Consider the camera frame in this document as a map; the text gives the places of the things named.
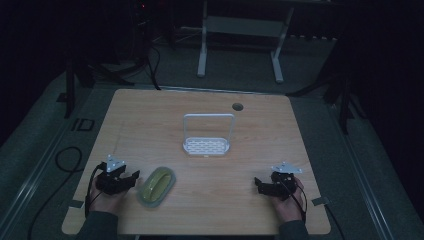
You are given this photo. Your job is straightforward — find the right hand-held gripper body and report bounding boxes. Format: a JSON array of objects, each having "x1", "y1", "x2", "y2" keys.
[{"x1": 265, "y1": 161, "x2": 304, "y2": 201}]

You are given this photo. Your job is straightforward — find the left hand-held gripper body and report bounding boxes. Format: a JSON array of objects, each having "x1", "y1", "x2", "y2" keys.
[{"x1": 95, "y1": 154, "x2": 130, "y2": 196}]

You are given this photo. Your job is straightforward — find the green oval soap dish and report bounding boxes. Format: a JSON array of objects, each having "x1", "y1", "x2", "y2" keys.
[{"x1": 136, "y1": 165, "x2": 177, "y2": 209}]

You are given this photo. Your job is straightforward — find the white rack with handle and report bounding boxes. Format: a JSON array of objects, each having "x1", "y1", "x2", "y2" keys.
[{"x1": 181, "y1": 112, "x2": 237, "y2": 158}]

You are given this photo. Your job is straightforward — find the person's left hand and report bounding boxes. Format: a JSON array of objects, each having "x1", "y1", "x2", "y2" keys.
[{"x1": 89, "y1": 175, "x2": 130, "y2": 216}]

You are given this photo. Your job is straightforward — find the person's right hand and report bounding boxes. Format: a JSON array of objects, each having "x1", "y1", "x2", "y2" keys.
[{"x1": 270, "y1": 176, "x2": 306, "y2": 224}]

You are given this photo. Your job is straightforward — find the black metal stand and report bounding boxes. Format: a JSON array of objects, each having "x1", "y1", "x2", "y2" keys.
[
  {"x1": 56, "y1": 54, "x2": 136, "y2": 120},
  {"x1": 285, "y1": 63, "x2": 368, "y2": 136}
]

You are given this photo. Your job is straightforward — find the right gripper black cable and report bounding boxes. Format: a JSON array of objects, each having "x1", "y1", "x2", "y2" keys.
[{"x1": 285, "y1": 181, "x2": 308, "y2": 222}]

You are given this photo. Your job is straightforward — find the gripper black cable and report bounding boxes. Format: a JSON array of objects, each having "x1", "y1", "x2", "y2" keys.
[
  {"x1": 84, "y1": 162, "x2": 107, "y2": 218},
  {"x1": 285, "y1": 181, "x2": 308, "y2": 222}
]

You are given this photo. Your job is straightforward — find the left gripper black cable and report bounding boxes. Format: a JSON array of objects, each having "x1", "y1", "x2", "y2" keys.
[{"x1": 84, "y1": 162, "x2": 107, "y2": 218}]

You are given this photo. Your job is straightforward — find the black floor cable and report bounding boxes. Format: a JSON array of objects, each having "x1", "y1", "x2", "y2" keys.
[{"x1": 27, "y1": 145, "x2": 84, "y2": 240}]

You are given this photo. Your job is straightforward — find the black hanging cable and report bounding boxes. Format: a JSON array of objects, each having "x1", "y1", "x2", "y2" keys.
[{"x1": 145, "y1": 43, "x2": 163, "y2": 91}]

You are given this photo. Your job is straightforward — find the white metal desk frame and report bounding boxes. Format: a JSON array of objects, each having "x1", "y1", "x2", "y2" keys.
[{"x1": 196, "y1": 0, "x2": 296, "y2": 85}]

